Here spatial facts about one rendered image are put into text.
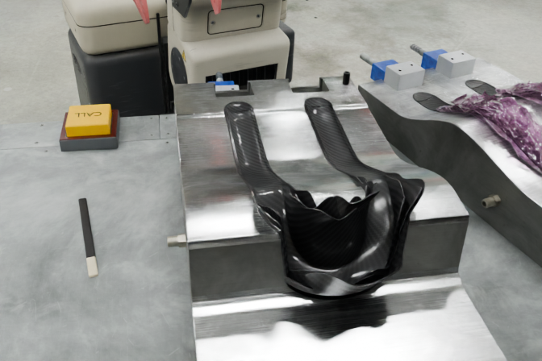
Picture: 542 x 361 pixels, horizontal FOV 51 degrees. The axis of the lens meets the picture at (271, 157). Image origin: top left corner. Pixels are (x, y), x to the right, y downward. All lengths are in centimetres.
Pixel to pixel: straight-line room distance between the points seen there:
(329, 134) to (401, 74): 22
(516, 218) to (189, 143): 40
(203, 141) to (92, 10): 72
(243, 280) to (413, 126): 40
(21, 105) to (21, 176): 189
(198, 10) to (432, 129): 54
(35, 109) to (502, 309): 227
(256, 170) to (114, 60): 81
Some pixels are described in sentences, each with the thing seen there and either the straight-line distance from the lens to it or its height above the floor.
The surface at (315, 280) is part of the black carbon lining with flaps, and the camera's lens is 52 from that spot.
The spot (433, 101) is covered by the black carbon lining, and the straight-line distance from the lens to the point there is 91.
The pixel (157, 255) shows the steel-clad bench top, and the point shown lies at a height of 80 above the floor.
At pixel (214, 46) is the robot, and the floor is 80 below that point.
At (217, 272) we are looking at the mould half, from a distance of 52.
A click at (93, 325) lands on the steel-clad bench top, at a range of 62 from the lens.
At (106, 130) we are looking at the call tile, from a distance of 85.
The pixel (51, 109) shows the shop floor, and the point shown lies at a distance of 265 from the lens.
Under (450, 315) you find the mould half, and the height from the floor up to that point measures 86.
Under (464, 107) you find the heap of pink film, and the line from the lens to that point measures 81.
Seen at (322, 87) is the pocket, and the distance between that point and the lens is 85.
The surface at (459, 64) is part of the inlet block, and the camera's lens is 99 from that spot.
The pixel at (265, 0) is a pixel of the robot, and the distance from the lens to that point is 119.
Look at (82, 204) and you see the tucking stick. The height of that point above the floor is 80.
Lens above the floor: 127
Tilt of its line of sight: 35 degrees down
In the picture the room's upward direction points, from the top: 3 degrees clockwise
